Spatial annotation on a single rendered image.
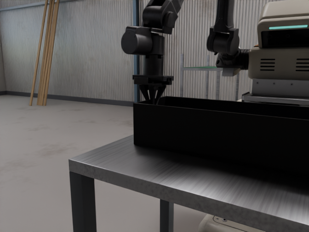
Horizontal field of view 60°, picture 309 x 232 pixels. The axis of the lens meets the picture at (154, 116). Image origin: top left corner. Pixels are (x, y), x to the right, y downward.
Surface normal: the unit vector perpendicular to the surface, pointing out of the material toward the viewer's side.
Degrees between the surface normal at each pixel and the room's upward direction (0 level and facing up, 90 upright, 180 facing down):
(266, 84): 90
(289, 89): 90
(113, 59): 90
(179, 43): 90
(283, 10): 43
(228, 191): 0
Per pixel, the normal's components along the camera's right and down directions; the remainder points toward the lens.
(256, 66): -0.52, 0.30
